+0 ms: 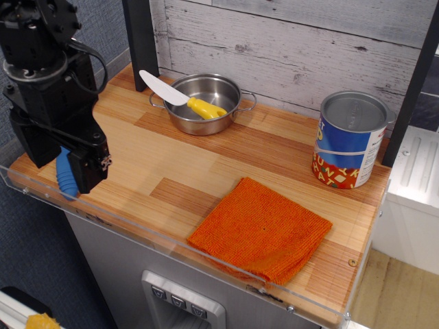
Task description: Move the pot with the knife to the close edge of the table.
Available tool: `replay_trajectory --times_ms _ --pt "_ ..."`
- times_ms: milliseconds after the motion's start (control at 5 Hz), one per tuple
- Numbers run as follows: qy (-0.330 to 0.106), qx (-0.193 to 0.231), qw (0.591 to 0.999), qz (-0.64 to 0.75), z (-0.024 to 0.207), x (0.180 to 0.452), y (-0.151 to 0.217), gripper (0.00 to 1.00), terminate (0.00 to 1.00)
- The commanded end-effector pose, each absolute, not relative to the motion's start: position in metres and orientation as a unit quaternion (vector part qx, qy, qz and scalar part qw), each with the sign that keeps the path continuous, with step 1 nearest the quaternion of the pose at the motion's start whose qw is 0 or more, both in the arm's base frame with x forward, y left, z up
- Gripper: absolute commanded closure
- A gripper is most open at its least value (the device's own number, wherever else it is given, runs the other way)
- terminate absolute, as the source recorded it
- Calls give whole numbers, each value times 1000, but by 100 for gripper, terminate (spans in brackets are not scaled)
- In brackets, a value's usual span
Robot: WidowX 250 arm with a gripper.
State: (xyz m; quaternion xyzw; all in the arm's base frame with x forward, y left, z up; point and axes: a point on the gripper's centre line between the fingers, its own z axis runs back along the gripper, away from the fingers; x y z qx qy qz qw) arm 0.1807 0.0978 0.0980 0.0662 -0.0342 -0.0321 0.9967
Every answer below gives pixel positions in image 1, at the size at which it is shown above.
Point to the stainless steel pot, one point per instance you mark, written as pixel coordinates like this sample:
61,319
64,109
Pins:
212,88

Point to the orange knitted cloth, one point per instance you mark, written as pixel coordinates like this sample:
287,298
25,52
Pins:
262,232

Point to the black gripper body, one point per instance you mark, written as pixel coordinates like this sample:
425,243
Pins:
57,99

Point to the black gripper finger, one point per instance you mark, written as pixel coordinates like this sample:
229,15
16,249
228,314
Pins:
39,146
89,166

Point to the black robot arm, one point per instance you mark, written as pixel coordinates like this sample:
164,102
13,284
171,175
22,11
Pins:
34,33

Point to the white toy appliance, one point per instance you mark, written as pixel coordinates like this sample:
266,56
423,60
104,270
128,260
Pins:
407,226

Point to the white yellow plastic knife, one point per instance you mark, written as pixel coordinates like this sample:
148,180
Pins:
175,97

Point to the clear acrylic table guard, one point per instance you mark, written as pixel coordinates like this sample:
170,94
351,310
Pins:
157,206

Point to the grey toy fridge cabinet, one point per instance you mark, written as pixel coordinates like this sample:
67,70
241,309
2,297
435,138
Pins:
147,288

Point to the blue soup can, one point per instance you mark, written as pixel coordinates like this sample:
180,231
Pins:
350,131

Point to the blue handled fork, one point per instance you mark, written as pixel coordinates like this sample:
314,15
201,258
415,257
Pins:
64,175

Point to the black right post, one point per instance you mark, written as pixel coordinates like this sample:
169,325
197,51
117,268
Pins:
421,70

